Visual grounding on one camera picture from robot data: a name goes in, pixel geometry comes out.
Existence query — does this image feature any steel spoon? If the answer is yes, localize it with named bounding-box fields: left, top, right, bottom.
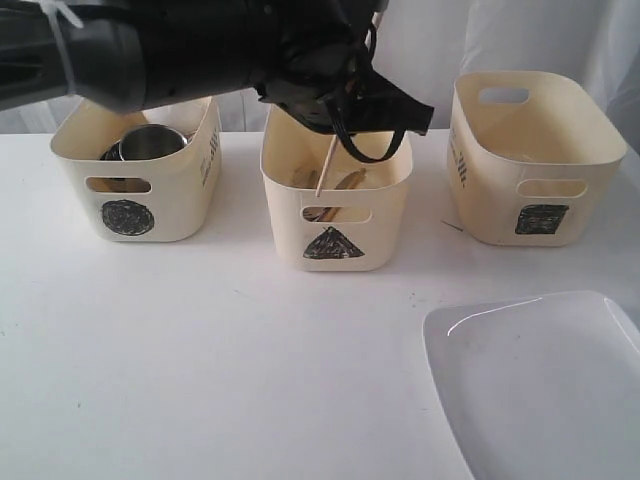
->
left=291, top=166, right=324, bottom=222

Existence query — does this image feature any shiny steel mug front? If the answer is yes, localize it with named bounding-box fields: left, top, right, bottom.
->
left=100, top=142, right=122, bottom=161

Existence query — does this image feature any steel mug with wire handle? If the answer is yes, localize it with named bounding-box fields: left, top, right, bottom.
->
left=118, top=124, right=188, bottom=161

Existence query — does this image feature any cream bin with circle mark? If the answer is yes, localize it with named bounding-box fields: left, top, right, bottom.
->
left=50, top=97, right=222, bottom=242

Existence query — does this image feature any white square plate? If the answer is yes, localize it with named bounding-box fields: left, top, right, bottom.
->
left=423, top=291, right=639, bottom=479

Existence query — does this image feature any light wooden chopstick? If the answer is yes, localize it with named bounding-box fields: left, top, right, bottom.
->
left=315, top=11, right=385, bottom=198

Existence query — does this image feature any cream bin with square mark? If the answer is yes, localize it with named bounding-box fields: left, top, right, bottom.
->
left=447, top=71, right=628, bottom=247

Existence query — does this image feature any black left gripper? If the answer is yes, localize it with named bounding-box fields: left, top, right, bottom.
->
left=255, top=29, right=434, bottom=135

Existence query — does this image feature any white zip tie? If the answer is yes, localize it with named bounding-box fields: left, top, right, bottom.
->
left=37, top=0, right=84, bottom=96

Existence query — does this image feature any steel table knife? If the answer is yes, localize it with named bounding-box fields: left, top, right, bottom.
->
left=334, top=171, right=359, bottom=190

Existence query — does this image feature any cream bin with triangle mark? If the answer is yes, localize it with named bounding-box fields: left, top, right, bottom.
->
left=260, top=107, right=413, bottom=271

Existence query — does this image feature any brown wooden chopstick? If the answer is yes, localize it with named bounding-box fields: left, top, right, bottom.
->
left=319, top=168, right=366, bottom=222

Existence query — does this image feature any white backdrop curtain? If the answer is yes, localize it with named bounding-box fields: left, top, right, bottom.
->
left=1, top=1, right=639, bottom=145

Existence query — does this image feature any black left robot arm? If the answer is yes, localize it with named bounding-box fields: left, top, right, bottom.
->
left=1, top=1, right=433, bottom=134

